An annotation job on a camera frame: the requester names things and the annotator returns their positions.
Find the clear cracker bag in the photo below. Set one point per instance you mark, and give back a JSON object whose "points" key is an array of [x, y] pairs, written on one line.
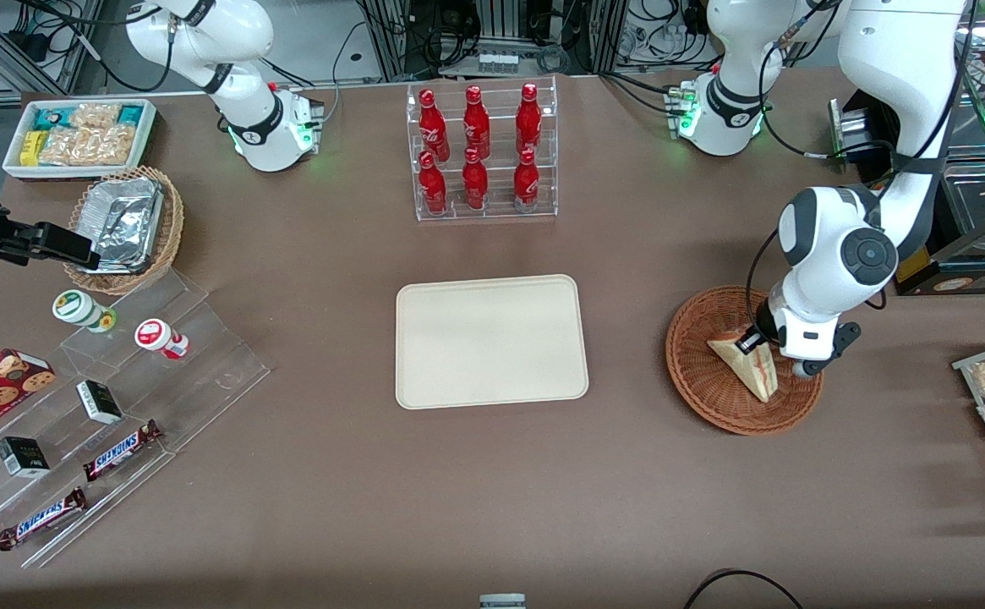
{"points": [[95, 115], [86, 145]]}

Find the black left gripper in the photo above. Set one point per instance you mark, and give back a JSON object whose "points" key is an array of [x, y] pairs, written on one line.
{"points": [[764, 324]]}

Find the aluminium foil container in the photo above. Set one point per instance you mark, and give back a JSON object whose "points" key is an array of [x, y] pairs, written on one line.
{"points": [[120, 220]]}

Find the teal snack packet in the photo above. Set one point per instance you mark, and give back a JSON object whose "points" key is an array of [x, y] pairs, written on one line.
{"points": [[130, 113], [48, 118]]}

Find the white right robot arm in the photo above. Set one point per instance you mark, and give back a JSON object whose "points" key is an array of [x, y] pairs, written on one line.
{"points": [[247, 34]]}

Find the white plastic bin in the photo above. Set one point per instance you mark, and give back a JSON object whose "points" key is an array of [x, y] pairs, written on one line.
{"points": [[147, 139]]}

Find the clear acrylic step shelf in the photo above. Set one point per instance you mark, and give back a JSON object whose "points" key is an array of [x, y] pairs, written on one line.
{"points": [[196, 372]]}

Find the green lid yogurt cup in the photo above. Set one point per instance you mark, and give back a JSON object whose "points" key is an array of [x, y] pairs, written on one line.
{"points": [[78, 309]]}

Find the red cola bottle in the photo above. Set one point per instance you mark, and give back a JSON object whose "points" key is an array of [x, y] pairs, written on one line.
{"points": [[528, 123], [526, 182], [476, 127], [433, 127], [432, 186], [474, 182]]}

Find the white power strip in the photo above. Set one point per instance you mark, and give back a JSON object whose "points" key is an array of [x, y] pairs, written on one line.
{"points": [[496, 63]]}

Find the yellow snack packet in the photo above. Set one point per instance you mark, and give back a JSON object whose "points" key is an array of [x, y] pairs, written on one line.
{"points": [[31, 148]]}

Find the small black box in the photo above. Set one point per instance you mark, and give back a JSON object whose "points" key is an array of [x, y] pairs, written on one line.
{"points": [[23, 457], [99, 402]]}

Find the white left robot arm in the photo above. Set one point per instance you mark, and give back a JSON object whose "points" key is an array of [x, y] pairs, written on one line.
{"points": [[898, 51]]}

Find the clear acrylic bottle rack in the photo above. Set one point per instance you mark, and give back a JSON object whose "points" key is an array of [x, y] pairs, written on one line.
{"points": [[496, 211]]}

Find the brown wicker basket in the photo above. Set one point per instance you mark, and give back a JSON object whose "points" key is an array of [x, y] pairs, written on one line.
{"points": [[712, 397]]}

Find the light wicker basket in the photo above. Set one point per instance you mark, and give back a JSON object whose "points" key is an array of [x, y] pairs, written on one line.
{"points": [[172, 228]]}

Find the red lid yogurt cup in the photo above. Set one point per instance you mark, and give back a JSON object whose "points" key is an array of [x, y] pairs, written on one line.
{"points": [[156, 336]]}

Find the triangular sandwich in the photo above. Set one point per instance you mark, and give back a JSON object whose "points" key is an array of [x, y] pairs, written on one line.
{"points": [[754, 381]]}

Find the black hot food display case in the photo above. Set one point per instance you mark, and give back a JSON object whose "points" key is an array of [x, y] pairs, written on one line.
{"points": [[915, 269]]}

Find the snickers bar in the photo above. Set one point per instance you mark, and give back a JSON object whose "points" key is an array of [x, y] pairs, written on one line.
{"points": [[42, 518], [120, 451]]}

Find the beige plastic tray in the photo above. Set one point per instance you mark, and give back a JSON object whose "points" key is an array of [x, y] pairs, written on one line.
{"points": [[492, 342]]}

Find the grey box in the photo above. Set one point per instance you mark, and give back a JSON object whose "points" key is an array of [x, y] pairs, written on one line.
{"points": [[502, 602]]}

